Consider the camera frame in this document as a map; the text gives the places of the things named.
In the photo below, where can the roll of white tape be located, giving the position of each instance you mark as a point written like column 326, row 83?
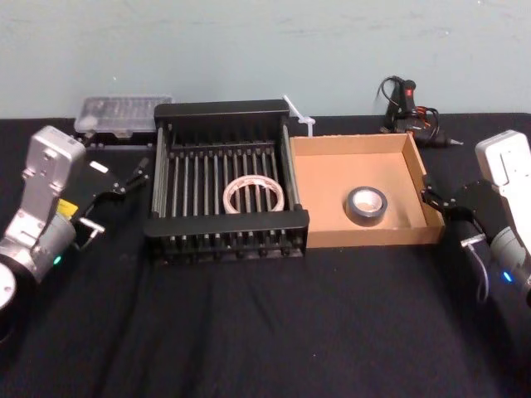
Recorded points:
column 228, row 199

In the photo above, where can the roll of silver tape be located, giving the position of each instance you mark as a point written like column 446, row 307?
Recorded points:
column 352, row 215

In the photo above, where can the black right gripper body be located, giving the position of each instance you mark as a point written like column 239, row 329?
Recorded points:
column 481, row 203

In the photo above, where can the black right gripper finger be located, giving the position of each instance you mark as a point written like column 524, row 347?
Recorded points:
column 437, row 199

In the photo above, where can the clear plastic case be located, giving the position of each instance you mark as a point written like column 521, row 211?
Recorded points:
column 120, row 112

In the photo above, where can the black rack with steel bars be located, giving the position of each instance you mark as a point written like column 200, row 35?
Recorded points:
column 224, row 226

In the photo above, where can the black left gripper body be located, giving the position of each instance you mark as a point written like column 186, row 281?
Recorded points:
column 94, row 182

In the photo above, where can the black table cloth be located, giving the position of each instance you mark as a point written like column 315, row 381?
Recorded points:
column 249, row 331

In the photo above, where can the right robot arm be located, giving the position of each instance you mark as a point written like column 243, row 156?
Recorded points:
column 506, row 157

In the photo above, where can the shallow brown cardboard tray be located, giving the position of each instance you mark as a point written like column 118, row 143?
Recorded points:
column 323, row 186

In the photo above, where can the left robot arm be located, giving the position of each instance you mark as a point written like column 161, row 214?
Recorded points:
column 41, row 174

